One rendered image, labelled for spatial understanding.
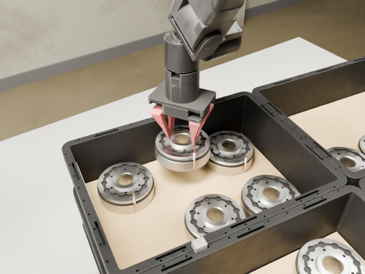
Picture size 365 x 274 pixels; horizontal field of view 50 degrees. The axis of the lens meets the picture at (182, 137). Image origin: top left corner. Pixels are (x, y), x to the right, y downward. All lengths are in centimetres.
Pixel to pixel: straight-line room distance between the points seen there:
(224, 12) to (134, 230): 39
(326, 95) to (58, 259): 71
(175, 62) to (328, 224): 36
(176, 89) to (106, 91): 196
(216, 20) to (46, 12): 221
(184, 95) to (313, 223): 29
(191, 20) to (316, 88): 49
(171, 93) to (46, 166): 49
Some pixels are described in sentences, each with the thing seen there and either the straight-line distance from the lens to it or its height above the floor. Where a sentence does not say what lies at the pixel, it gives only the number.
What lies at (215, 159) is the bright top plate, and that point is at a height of 86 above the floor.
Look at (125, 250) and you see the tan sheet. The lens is 67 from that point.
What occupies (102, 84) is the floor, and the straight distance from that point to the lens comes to 265.
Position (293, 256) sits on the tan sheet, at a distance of 68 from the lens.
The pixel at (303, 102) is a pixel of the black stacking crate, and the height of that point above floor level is 86.
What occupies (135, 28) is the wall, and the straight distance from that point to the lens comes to 297.
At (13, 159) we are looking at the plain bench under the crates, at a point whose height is 70.
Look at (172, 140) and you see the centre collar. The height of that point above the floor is 92.
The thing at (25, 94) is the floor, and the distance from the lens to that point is 269.
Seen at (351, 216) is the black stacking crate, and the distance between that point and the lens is 69.
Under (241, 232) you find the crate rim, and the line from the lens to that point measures 57.
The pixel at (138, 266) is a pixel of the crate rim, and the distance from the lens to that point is 53.
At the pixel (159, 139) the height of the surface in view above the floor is 91.
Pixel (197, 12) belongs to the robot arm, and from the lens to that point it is 52.
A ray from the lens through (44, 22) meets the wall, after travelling 269.
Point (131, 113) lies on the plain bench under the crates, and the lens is 116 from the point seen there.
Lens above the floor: 138
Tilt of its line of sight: 40 degrees down
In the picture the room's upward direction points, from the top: straight up
